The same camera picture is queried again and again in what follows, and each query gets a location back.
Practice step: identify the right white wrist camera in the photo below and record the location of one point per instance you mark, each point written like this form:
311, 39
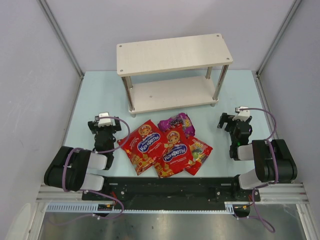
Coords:
243, 113

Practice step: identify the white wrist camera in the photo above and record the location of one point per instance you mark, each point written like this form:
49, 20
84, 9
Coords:
243, 113
104, 120

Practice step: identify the red Konfety candy bag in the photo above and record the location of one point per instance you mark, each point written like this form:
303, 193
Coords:
178, 156
144, 146

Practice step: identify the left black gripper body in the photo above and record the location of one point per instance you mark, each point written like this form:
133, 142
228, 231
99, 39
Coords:
116, 125

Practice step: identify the red assorted gummy bag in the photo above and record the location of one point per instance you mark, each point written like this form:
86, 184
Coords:
200, 152

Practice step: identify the aluminium frame rail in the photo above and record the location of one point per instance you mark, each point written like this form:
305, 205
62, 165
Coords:
49, 194

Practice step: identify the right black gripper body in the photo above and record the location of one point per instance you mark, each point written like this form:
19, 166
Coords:
225, 120

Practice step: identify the purple grape gummy bag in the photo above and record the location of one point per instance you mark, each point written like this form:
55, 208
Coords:
180, 120

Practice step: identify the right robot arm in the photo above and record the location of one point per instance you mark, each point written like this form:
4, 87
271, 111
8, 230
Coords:
273, 162

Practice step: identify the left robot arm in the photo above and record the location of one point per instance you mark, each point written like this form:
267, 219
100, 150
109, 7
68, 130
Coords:
69, 168

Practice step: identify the white two-tier wooden shelf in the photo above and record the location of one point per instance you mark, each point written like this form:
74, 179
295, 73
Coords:
148, 57

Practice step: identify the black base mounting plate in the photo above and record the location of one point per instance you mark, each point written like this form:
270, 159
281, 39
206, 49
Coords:
177, 194

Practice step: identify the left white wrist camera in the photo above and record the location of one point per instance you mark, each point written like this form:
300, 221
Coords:
104, 120

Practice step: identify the white slotted cable duct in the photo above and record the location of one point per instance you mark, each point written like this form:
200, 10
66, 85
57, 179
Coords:
79, 208

